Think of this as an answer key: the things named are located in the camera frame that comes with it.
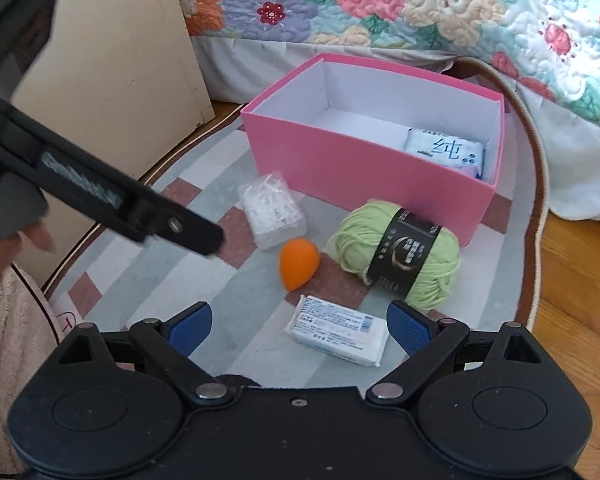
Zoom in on pink fluffy garment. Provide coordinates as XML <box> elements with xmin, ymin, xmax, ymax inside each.
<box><xmin>0</xmin><ymin>264</ymin><xmax>63</xmax><ymax>480</ymax></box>

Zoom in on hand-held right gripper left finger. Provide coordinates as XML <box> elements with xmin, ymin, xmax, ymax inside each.
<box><xmin>45</xmin><ymin>301</ymin><xmax>233</xmax><ymax>407</ymax></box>

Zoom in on floral quilt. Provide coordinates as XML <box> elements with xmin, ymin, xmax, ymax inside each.
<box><xmin>170</xmin><ymin>0</ymin><xmax>600</xmax><ymax>136</ymax></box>

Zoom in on small white wipes pack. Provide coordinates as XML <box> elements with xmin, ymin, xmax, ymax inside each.
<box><xmin>284</xmin><ymin>294</ymin><xmax>390</xmax><ymax>367</ymax></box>

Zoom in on checkered rug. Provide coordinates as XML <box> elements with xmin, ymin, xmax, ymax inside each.
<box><xmin>40</xmin><ymin>55</ymin><xmax>551</xmax><ymax>392</ymax></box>

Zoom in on large blue wipes pack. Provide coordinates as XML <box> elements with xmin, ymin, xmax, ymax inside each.
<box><xmin>404</xmin><ymin>127</ymin><xmax>486</xmax><ymax>179</ymax></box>

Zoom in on orange makeup sponge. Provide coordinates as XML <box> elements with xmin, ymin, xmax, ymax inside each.
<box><xmin>279</xmin><ymin>238</ymin><xmax>321</xmax><ymax>292</ymax></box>

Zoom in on pink cardboard box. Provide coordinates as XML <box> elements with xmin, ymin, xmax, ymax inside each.
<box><xmin>241</xmin><ymin>52</ymin><xmax>506</xmax><ymax>248</ymax></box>

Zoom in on green yarn ball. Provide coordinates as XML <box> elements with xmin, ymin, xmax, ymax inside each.
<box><xmin>328</xmin><ymin>200</ymin><xmax>462</xmax><ymax>311</ymax></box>

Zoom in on person's left hand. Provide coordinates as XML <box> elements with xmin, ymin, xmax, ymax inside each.
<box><xmin>0</xmin><ymin>220</ymin><xmax>57</xmax><ymax>287</ymax></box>

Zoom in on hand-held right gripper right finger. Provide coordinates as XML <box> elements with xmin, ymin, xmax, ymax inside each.
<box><xmin>365</xmin><ymin>300</ymin><xmax>551</xmax><ymax>407</ymax></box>

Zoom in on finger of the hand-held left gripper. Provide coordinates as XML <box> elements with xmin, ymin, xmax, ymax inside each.
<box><xmin>127</xmin><ymin>189</ymin><xmax>226</xmax><ymax>258</ymax></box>

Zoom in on clear bag white bands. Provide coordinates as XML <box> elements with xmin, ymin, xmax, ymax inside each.
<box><xmin>237</xmin><ymin>172</ymin><xmax>308</xmax><ymax>252</ymax></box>

